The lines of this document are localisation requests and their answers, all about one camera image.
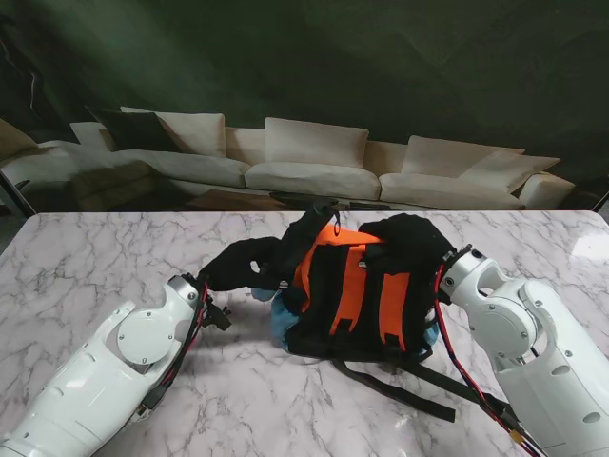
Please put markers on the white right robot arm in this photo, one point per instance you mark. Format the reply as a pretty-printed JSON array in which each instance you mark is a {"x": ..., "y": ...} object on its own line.
[{"x": 528, "y": 333}]

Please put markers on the cream sofa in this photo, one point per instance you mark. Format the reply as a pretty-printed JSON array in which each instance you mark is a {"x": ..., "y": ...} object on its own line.
[{"x": 309, "y": 176}]

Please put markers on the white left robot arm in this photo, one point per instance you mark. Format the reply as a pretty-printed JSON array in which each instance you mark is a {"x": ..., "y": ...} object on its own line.
[{"x": 104, "y": 366}]

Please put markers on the tan armchair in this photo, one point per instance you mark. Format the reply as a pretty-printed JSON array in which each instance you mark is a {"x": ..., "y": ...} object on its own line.
[{"x": 14, "y": 140}]

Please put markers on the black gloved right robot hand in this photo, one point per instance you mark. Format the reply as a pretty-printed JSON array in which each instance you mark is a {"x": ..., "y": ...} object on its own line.
[{"x": 414, "y": 243}]

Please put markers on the orange and blue backpack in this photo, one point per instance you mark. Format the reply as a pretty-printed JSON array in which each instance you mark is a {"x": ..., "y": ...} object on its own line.
[{"x": 352, "y": 300}]

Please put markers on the black metal stand leg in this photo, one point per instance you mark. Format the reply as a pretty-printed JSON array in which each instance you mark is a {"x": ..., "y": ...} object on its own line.
[
  {"x": 16, "y": 192},
  {"x": 600, "y": 202}
]

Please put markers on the dark sofa cushion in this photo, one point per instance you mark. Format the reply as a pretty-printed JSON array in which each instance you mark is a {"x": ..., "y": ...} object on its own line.
[{"x": 133, "y": 131}]

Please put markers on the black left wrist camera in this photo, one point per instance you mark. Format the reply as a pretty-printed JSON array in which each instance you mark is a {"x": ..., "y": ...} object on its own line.
[{"x": 219, "y": 316}]

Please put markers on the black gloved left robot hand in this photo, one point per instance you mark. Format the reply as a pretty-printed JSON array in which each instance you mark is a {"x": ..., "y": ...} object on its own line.
[{"x": 238, "y": 266}]

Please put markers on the dark wooden coffee table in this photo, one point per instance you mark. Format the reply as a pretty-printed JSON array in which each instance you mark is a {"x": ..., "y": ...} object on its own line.
[{"x": 228, "y": 199}]

